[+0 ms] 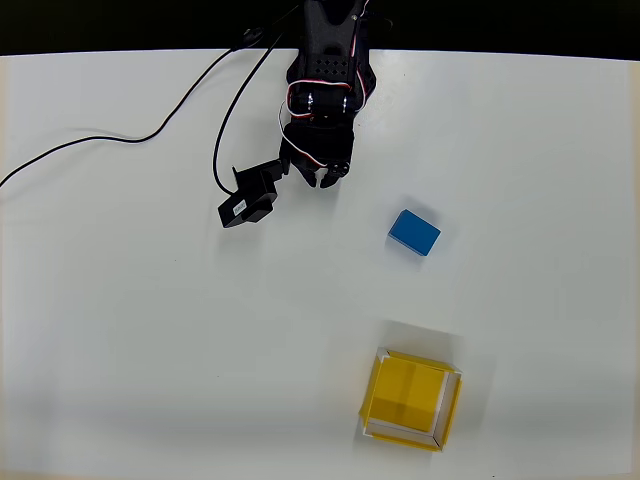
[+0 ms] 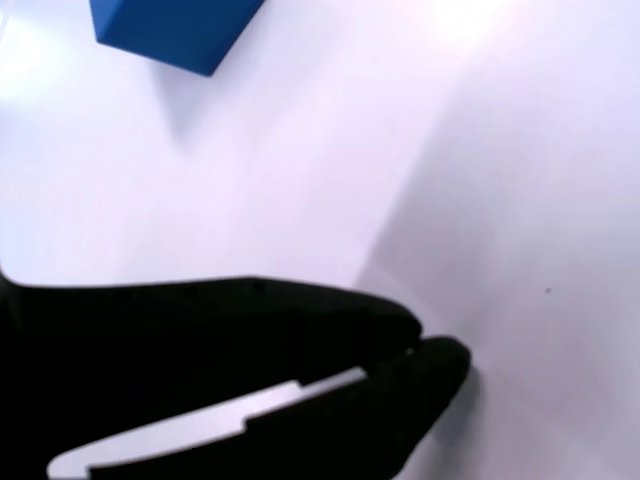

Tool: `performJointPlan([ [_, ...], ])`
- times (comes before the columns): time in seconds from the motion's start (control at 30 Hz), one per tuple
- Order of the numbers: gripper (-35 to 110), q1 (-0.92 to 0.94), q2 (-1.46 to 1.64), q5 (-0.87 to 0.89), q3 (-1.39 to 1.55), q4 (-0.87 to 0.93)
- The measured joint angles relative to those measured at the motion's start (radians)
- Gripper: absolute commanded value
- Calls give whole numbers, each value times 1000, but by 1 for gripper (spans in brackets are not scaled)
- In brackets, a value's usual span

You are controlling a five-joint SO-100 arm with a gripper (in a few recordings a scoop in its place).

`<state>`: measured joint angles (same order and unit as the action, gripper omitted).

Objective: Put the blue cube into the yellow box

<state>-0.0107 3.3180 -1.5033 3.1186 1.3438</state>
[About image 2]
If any blue cube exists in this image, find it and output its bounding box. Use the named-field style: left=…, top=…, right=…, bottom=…
left=88, top=0, right=267, bottom=78

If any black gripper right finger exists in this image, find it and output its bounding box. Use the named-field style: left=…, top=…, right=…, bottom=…
left=87, top=337, right=472, bottom=480

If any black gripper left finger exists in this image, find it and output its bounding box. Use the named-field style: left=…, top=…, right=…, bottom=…
left=0, top=273, right=424, bottom=480

